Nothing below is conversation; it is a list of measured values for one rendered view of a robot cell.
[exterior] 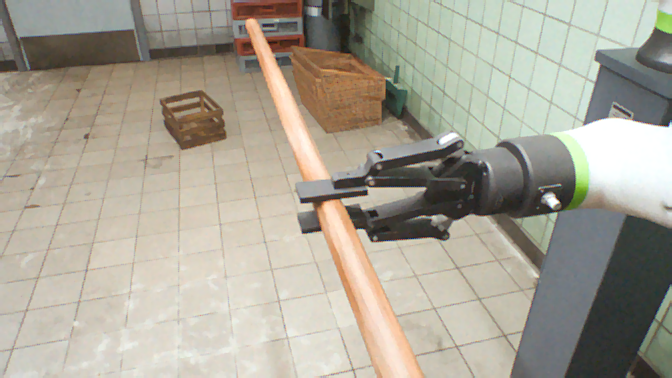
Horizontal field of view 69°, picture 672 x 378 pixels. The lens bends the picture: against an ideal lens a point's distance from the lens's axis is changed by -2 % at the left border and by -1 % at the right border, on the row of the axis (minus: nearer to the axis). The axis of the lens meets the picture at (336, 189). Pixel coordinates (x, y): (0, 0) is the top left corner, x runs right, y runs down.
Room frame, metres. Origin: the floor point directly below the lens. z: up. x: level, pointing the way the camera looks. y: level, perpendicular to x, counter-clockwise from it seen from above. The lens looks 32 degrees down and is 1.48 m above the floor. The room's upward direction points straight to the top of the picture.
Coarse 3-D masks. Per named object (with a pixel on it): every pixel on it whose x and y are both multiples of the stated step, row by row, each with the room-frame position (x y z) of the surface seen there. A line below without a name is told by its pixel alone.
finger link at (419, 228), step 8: (392, 224) 0.45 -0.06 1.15; (400, 224) 0.46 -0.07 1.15; (408, 224) 0.46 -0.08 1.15; (416, 224) 0.46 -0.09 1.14; (424, 224) 0.46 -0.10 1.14; (376, 232) 0.44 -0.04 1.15; (384, 232) 0.44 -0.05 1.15; (392, 232) 0.44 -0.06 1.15; (400, 232) 0.44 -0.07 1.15; (408, 232) 0.44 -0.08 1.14; (416, 232) 0.45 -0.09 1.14; (424, 232) 0.45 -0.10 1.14; (432, 232) 0.45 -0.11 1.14; (440, 232) 0.45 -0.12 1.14; (448, 232) 0.46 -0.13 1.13; (376, 240) 0.43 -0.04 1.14; (384, 240) 0.44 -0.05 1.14; (392, 240) 0.44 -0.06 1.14
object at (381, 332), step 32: (256, 32) 1.07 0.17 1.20; (288, 96) 0.70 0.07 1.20; (288, 128) 0.60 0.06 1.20; (320, 160) 0.51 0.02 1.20; (320, 224) 0.40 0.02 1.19; (352, 224) 0.39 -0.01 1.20; (352, 256) 0.33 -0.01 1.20; (352, 288) 0.30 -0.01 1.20; (384, 320) 0.26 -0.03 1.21; (384, 352) 0.23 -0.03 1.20
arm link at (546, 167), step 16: (496, 144) 0.52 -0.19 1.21; (512, 144) 0.49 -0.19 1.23; (528, 144) 0.48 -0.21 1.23; (544, 144) 0.48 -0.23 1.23; (560, 144) 0.48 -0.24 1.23; (528, 160) 0.46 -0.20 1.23; (544, 160) 0.46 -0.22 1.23; (560, 160) 0.46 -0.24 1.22; (528, 176) 0.45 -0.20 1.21; (544, 176) 0.45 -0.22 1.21; (560, 176) 0.45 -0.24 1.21; (528, 192) 0.45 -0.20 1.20; (544, 192) 0.44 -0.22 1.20; (560, 192) 0.45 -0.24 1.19; (528, 208) 0.44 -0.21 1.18; (544, 208) 0.44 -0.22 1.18; (560, 208) 0.46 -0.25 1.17
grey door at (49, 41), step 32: (0, 0) 4.32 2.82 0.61; (32, 0) 4.40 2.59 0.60; (64, 0) 4.46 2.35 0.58; (96, 0) 4.53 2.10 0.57; (128, 0) 4.60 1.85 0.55; (32, 32) 4.38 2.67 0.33; (64, 32) 4.45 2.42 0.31; (96, 32) 4.51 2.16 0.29; (128, 32) 4.58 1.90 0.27; (32, 64) 4.36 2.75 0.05; (64, 64) 4.42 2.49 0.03; (96, 64) 4.50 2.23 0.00
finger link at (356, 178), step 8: (368, 160) 0.45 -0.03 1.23; (368, 168) 0.44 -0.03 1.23; (336, 176) 0.43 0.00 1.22; (344, 176) 0.43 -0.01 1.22; (352, 176) 0.43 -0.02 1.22; (360, 176) 0.43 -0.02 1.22; (336, 184) 0.43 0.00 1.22; (344, 184) 0.43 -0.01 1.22; (352, 184) 0.43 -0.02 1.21; (360, 184) 0.43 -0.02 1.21
